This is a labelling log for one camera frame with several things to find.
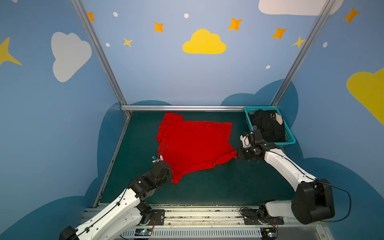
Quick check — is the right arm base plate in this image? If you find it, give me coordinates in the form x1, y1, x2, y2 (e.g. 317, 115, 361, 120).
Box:
239, 207, 284, 226

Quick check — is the left aluminium corner post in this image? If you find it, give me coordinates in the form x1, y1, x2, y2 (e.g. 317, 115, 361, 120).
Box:
71, 0, 127, 105

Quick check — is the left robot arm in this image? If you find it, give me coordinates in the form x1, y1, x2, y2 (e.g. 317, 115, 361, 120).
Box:
59, 161, 173, 240

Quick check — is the left green circuit board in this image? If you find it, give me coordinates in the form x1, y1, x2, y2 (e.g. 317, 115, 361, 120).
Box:
135, 229, 153, 238

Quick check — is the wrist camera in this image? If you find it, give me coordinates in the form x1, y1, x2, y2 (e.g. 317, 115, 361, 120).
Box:
240, 130, 266, 148
152, 154, 163, 164

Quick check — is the red t-shirt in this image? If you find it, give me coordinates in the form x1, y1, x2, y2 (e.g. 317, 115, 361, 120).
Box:
157, 113, 237, 184

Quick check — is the aluminium corner post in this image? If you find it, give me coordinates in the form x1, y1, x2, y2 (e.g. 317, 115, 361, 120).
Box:
71, 0, 127, 105
270, 0, 336, 107

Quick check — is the right aluminium corner post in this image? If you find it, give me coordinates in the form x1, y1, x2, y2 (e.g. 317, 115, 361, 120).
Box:
270, 0, 336, 107

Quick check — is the back aluminium frame bar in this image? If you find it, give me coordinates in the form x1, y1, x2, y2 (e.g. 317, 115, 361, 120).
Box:
121, 105, 246, 112

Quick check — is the teal plastic basket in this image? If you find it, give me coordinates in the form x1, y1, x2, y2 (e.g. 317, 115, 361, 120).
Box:
244, 106, 296, 146

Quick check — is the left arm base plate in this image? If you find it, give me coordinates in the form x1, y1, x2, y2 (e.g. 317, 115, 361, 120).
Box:
140, 209, 166, 226

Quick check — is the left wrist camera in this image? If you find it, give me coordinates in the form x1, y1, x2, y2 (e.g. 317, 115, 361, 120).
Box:
152, 154, 163, 164

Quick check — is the green circuit board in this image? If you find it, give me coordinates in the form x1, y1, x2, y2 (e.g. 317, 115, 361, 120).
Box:
135, 229, 153, 238
261, 228, 279, 240

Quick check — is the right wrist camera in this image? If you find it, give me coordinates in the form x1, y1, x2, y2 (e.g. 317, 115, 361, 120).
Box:
240, 130, 266, 148

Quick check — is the black t-shirt in basket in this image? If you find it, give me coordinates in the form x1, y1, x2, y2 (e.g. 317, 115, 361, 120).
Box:
249, 110, 286, 143

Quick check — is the left side aluminium rail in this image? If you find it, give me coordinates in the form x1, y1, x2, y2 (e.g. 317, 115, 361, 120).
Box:
86, 107, 131, 208

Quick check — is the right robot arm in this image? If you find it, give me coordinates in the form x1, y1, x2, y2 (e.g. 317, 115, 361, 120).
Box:
238, 144, 335, 225

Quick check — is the right green circuit board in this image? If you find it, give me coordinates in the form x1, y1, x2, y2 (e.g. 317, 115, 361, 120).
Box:
261, 228, 279, 240

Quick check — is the front aluminium rail frame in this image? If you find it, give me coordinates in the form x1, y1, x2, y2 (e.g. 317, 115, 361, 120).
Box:
82, 205, 334, 240

